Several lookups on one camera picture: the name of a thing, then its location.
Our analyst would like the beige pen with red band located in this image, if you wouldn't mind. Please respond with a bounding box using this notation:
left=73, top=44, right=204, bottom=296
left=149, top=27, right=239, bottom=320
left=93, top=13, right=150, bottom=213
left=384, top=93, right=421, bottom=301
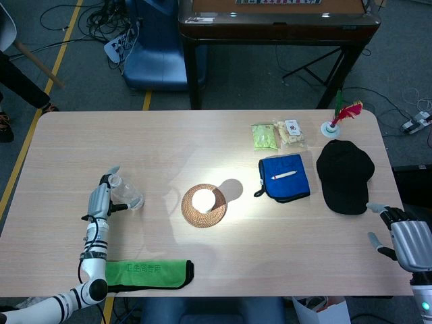
left=271, top=169, right=298, bottom=180

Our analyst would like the black baseball cap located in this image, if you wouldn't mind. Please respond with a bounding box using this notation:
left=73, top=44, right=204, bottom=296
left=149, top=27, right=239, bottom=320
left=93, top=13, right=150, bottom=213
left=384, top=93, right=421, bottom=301
left=316, top=139, right=375, bottom=216

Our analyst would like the blue chair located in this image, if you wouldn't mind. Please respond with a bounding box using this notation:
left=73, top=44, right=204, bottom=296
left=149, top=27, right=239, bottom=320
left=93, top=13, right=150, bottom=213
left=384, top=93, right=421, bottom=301
left=121, top=0, right=207, bottom=92

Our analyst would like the grey power strip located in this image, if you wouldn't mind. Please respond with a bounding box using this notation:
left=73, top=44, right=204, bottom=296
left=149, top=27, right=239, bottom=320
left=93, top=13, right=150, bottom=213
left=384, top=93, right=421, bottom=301
left=400, top=113, right=432, bottom=135

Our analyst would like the brown mahjong table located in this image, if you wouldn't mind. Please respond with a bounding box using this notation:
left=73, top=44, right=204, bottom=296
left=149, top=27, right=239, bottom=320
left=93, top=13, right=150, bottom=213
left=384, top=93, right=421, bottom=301
left=177, top=0, right=381, bottom=111

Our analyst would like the blue microfiber cloth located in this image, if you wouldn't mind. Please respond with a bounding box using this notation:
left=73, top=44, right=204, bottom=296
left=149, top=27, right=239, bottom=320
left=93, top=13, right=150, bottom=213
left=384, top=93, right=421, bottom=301
left=253, top=154, right=311, bottom=204

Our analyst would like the green snack packet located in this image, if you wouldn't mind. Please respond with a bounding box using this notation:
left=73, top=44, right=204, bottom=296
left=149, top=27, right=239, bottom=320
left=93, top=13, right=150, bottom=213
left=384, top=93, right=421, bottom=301
left=250, top=123, right=280, bottom=152

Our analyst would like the colourful feather shuttlecock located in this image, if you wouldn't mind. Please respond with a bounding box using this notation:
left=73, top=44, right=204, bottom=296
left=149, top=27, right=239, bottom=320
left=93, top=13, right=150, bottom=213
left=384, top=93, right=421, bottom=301
left=320, top=89, right=364, bottom=138

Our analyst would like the white paper bag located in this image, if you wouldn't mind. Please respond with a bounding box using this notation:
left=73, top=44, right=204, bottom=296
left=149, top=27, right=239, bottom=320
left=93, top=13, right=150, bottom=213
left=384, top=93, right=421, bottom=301
left=292, top=296, right=352, bottom=324

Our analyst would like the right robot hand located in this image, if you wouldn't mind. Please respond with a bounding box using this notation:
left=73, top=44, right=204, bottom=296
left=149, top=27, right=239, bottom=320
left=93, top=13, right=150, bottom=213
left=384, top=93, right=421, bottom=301
left=366, top=202, right=432, bottom=273

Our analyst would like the white power strip with plugs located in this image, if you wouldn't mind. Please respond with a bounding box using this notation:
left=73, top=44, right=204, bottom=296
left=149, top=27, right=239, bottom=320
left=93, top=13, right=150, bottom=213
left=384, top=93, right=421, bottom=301
left=103, top=33, right=136, bottom=63

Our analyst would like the round woven rattan coaster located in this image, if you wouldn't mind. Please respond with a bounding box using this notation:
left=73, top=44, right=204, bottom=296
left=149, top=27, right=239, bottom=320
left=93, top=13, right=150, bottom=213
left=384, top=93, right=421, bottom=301
left=181, top=184, right=227, bottom=230

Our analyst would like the white paper cup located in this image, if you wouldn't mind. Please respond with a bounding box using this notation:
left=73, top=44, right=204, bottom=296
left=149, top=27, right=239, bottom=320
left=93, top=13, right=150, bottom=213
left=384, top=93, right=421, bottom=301
left=191, top=188, right=217, bottom=213

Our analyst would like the white chair with wooden legs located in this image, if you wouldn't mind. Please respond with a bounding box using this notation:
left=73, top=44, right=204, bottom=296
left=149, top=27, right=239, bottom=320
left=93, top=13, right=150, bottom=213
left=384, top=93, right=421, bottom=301
left=0, top=6, right=65, bottom=89

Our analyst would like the person in black trousers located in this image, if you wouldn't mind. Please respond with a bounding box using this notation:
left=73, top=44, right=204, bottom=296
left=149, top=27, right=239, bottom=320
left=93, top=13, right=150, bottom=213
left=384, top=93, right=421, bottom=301
left=0, top=50, right=60, bottom=142

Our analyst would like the clear bread snack packet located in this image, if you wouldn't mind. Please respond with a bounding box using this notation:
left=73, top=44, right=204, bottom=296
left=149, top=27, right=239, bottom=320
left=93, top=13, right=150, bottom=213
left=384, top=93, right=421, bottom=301
left=272, top=117, right=308, bottom=149

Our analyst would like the black box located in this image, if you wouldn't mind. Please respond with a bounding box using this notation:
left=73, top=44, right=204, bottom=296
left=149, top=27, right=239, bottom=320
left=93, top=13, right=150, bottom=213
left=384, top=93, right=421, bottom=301
left=393, top=164, right=432, bottom=207

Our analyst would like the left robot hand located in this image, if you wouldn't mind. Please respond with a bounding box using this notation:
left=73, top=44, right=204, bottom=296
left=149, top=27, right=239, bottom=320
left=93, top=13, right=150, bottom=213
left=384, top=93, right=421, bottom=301
left=80, top=165, right=132, bottom=222

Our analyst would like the green microfiber cloth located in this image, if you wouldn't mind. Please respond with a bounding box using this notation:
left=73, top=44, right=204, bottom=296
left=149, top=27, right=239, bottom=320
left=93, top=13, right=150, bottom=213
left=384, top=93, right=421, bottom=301
left=104, top=259, right=195, bottom=294

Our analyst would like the transparent plastic bottle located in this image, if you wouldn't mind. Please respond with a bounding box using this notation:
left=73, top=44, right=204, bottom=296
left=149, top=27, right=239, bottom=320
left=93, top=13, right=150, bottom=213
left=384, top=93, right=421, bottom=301
left=109, top=174, right=145, bottom=211

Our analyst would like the bundle of black cables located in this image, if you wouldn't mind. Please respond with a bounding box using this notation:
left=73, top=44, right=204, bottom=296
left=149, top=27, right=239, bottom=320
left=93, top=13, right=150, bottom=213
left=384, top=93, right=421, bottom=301
left=39, top=0, right=136, bottom=45

